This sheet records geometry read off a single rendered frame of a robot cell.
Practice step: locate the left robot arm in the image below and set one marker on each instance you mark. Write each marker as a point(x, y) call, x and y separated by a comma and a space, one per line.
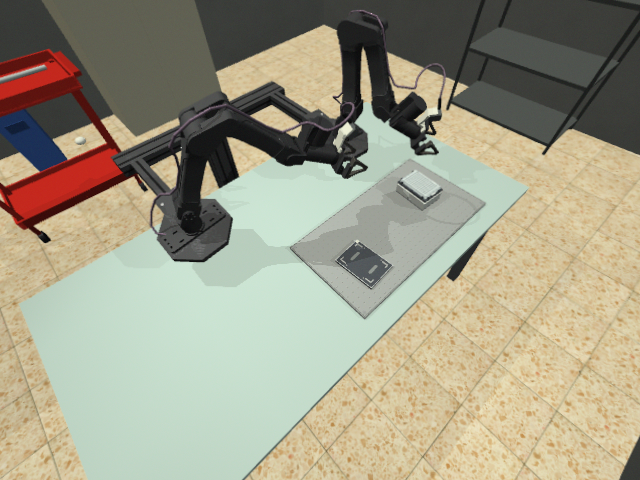
point(354, 31)

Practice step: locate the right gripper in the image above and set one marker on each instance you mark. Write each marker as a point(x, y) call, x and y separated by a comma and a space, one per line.
point(336, 155)

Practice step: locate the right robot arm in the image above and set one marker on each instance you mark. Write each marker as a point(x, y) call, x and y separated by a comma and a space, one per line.
point(203, 137)

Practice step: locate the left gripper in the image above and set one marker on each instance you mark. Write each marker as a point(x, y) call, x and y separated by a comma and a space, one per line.
point(416, 133)

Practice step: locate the white well plate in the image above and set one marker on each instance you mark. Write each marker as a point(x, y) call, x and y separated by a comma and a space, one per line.
point(420, 184)

